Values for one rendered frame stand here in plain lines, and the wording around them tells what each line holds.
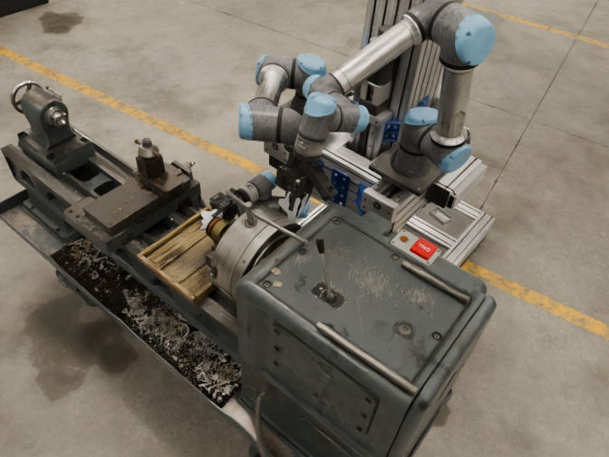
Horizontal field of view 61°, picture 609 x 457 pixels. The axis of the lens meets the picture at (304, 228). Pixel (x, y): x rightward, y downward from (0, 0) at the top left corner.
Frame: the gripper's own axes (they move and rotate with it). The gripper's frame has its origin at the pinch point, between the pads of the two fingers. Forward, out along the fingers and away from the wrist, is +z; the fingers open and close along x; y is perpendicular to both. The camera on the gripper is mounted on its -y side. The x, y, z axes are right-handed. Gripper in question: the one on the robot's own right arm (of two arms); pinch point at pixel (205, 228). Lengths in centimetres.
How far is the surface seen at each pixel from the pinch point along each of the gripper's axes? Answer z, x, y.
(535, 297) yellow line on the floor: -158, -108, -95
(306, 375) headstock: 17, -4, -59
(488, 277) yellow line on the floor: -153, -108, -67
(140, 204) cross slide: 1.3, -11.1, 36.2
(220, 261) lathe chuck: 10.4, 7.0, -18.8
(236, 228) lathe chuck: 2.2, 14.3, -17.4
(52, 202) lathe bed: 13, -36, 90
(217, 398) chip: 23, -53, -25
